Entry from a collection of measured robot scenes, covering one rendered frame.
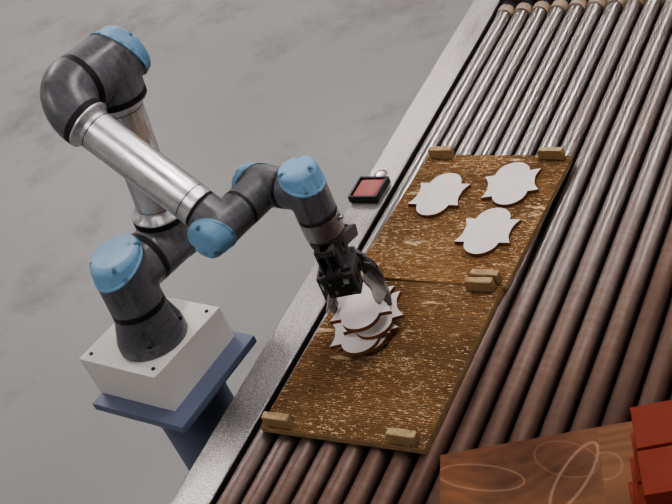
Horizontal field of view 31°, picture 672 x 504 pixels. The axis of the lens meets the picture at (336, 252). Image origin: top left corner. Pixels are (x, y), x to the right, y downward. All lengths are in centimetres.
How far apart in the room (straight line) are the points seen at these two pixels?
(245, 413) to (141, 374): 25
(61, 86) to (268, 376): 70
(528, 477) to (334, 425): 48
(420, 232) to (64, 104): 81
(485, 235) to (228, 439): 66
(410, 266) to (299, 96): 279
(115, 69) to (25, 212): 314
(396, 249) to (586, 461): 84
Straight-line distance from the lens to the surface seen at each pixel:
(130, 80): 232
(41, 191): 548
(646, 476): 150
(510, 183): 262
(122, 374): 257
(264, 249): 441
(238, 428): 237
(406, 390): 225
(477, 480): 192
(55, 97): 224
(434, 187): 268
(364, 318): 230
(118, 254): 246
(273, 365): 246
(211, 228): 210
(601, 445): 191
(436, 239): 255
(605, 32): 310
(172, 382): 253
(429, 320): 237
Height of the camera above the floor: 246
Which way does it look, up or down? 35 degrees down
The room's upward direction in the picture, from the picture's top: 24 degrees counter-clockwise
